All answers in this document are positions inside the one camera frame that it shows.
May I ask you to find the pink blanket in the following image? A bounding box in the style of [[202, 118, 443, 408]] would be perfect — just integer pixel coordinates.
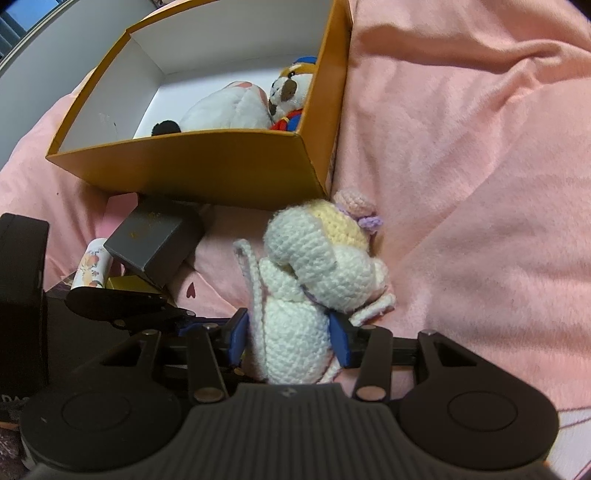
[[0, 0, 591, 480]]

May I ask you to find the white plush toy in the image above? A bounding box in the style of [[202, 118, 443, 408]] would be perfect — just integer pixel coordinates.
[[150, 80, 273, 137]]

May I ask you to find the orange cardboard box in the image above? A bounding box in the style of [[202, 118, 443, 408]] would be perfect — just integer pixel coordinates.
[[45, 0, 354, 209]]

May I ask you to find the white floral lotion tube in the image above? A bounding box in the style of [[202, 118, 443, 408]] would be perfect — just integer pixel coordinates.
[[70, 237, 114, 291]]

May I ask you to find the white crochet doll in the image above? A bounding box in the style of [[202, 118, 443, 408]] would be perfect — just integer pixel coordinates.
[[233, 189, 397, 385]]

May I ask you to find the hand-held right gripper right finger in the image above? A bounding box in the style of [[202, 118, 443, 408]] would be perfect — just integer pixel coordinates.
[[329, 312, 482, 402]]

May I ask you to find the window frame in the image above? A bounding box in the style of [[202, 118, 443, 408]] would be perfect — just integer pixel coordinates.
[[0, 0, 86, 75]]

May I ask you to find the grey gift box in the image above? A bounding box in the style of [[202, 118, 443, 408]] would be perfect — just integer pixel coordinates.
[[102, 194, 206, 292]]

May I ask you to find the brown dog plush toy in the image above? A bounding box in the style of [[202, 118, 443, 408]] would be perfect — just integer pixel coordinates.
[[268, 56, 319, 133]]

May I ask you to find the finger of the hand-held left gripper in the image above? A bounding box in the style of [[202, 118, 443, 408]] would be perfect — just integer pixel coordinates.
[[66, 286, 195, 330], [173, 319, 207, 337]]

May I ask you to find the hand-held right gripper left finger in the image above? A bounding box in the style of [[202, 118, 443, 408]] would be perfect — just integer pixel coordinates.
[[99, 307, 250, 403]]

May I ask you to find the yellow flat box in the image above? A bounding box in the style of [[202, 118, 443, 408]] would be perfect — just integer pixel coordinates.
[[105, 274, 164, 297]]

